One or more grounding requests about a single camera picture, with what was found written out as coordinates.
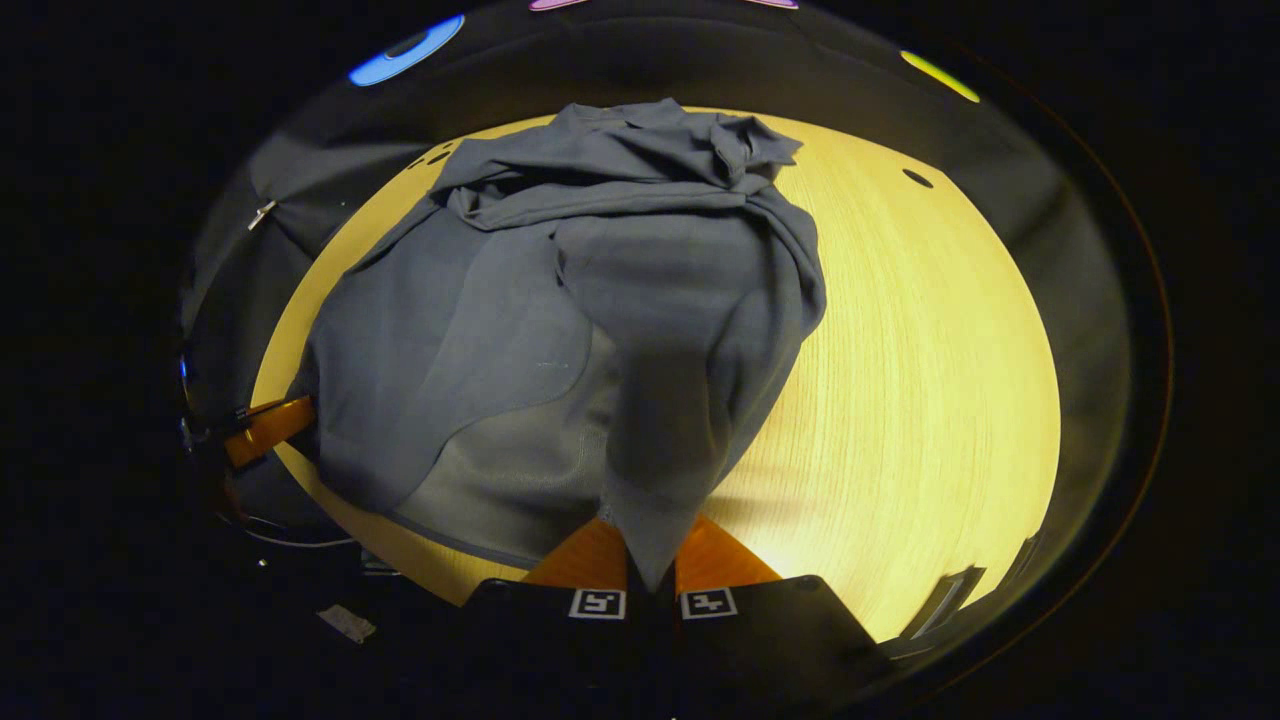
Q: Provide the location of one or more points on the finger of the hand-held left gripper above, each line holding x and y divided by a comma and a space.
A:
270, 428

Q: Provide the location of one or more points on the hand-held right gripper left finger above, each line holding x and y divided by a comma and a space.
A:
545, 640

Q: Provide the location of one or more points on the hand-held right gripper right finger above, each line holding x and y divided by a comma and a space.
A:
770, 640

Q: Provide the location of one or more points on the grey long-sleeved shirt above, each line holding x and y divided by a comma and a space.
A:
620, 300

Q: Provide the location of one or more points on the white paper scrap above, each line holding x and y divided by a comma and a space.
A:
345, 622

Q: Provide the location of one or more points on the small white cloth tag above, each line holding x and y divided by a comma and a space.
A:
262, 213

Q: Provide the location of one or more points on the black backdrop cloth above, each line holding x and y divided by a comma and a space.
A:
300, 190

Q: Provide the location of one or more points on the black table edge bracket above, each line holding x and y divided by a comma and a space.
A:
945, 600

